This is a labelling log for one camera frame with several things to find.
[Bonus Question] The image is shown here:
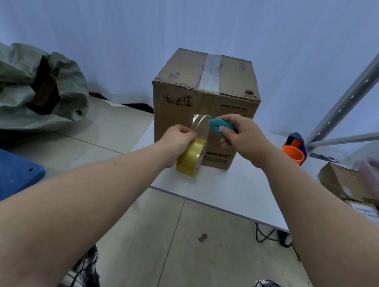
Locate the person's left hand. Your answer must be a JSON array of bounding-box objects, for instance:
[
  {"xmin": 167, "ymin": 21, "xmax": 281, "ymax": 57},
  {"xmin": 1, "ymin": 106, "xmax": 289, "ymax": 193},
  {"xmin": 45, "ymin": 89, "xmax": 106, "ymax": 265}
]
[{"xmin": 154, "ymin": 122, "xmax": 198, "ymax": 172}]

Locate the person's right hand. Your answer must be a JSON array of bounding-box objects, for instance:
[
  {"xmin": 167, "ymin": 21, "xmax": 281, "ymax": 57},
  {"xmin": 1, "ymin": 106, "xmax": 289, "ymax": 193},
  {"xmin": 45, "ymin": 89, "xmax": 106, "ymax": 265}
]
[{"xmin": 213, "ymin": 112, "xmax": 276, "ymax": 170}]

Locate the teal box cutter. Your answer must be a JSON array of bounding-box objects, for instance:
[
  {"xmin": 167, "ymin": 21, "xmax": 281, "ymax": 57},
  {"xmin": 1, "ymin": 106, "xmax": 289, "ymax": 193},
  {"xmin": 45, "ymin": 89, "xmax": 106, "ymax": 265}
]
[{"xmin": 207, "ymin": 117, "xmax": 239, "ymax": 137}]

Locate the yellow packing tape roll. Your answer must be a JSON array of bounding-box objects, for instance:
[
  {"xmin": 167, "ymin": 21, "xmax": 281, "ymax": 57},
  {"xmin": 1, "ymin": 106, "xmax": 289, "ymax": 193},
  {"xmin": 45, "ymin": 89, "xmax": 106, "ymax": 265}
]
[{"xmin": 175, "ymin": 112, "xmax": 213, "ymax": 179}]

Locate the person's left forearm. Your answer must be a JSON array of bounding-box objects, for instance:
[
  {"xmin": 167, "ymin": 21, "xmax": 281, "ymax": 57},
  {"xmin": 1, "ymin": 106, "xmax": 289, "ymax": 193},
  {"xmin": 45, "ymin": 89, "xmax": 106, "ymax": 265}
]
[{"xmin": 0, "ymin": 127, "xmax": 171, "ymax": 287}]

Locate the person's right forearm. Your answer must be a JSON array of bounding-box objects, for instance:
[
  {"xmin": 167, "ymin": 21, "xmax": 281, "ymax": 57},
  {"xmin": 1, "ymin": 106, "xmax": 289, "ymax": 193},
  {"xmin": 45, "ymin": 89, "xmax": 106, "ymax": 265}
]
[{"xmin": 248, "ymin": 145, "xmax": 379, "ymax": 287}]

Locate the brown cardboard box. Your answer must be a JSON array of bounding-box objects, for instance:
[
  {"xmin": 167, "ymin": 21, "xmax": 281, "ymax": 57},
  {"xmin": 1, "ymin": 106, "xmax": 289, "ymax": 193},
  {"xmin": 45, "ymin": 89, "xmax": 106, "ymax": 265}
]
[{"xmin": 145, "ymin": 46, "xmax": 265, "ymax": 173}]

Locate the orange tape dispenser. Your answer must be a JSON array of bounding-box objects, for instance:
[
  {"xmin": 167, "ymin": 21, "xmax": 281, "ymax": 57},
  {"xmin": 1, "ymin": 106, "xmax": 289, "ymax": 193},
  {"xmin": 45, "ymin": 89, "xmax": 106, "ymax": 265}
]
[{"xmin": 280, "ymin": 131, "xmax": 310, "ymax": 166}]

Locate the small cardboard box with label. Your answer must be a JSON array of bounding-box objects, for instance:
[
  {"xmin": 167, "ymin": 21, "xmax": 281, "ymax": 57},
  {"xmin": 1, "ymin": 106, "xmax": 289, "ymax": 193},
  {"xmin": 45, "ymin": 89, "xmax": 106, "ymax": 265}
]
[{"xmin": 313, "ymin": 161, "xmax": 379, "ymax": 235}]

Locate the green woven sack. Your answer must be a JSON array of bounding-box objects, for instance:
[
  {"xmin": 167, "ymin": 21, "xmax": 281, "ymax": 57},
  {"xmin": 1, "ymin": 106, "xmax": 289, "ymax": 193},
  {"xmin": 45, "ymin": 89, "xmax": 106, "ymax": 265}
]
[{"xmin": 0, "ymin": 39, "xmax": 95, "ymax": 138}]

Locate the black cable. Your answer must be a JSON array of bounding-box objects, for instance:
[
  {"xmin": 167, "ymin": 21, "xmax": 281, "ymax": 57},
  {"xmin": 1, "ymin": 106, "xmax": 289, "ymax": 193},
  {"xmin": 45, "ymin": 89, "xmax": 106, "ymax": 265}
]
[{"xmin": 251, "ymin": 222, "xmax": 305, "ymax": 262}]

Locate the grey metal shelf frame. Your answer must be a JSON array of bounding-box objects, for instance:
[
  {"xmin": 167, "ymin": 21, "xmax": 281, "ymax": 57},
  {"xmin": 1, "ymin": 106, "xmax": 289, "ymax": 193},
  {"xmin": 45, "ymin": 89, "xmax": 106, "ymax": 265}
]
[{"xmin": 303, "ymin": 1, "xmax": 379, "ymax": 167}]

